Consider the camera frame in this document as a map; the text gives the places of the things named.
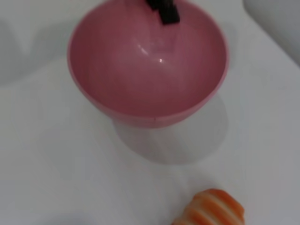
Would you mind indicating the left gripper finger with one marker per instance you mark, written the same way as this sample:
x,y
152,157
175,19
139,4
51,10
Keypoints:
x,y
168,15

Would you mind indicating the pink plastic bowl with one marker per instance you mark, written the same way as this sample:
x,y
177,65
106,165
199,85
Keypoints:
x,y
145,70

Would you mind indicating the long ridged orange bread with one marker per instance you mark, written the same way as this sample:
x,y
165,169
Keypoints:
x,y
211,208

